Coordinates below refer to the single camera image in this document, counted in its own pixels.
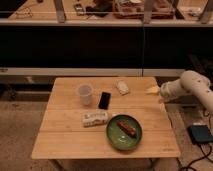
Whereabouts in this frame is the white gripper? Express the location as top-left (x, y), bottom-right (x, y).
top-left (145, 82), bottom-right (175, 102)

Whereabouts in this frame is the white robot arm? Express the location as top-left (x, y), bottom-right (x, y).
top-left (145, 70), bottom-right (213, 115)

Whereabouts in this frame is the brown sausage in bowl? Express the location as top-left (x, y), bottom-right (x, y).
top-left (116, 121), bottom-right (136, 137)

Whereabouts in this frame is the green ceramic bowl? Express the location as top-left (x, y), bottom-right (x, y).
top-left (106, 115), bottom-right (143, 151)

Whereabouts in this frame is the black smartphone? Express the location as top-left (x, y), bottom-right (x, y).
top-left (98, 92), bottom-right (111, 110)

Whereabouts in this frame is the white snack packet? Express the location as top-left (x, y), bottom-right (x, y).
top-left (82, 111), bottom-right (109, 127)

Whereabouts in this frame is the clear plastic cup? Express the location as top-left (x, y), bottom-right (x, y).
top-left (76, 84), bottom-right (93, 106)

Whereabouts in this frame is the wooden folding table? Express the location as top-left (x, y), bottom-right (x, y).
top-left (32, 77), bottom-right (180, 159)

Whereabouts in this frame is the red tray on shelf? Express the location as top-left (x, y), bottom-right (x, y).
top-left (113, 0), bottom-right (175, 19)

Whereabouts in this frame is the dark device on shelf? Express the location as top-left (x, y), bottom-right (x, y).
top-left (73, 3), bottom-right (85, 16)

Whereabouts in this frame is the black floor cable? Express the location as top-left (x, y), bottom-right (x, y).
top-left (179, 143), bottom-right (213, 171)

